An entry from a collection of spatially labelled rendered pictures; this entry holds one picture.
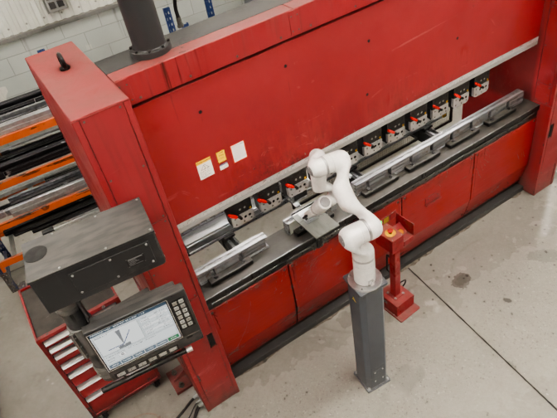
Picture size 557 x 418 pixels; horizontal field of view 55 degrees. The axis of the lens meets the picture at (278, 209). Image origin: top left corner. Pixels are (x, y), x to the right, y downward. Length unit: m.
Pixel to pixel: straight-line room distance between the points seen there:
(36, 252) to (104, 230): 0.27
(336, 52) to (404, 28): 0.50
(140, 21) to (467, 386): 2.91
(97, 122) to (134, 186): 0.36
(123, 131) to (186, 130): 0.46
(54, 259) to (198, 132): 0.99
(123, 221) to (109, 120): 0.42
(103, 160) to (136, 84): 0.38
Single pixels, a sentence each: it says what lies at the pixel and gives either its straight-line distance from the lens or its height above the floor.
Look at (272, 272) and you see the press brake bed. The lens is 3.44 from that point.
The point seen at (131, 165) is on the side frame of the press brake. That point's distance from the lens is 2.46.
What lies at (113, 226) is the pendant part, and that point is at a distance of 2.25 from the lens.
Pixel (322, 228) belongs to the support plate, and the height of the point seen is 1.00.
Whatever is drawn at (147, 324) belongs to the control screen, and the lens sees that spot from 2.46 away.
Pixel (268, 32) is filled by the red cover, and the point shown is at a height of 2.23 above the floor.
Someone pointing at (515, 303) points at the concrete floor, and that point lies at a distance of 4.30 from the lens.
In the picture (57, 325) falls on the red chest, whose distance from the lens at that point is 3.41.
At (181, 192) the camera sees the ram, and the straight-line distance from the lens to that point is 2.90.
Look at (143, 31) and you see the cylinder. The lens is 2.58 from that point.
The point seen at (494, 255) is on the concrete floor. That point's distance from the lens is 4.59.
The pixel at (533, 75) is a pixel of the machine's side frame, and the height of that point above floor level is 1.09.
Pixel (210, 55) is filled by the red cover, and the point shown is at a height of 2.24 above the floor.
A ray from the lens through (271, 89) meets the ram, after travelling 2.91.
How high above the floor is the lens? 3.30
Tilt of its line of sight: 41 degrees down
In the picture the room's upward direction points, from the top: 12 degrees counter-clockwise
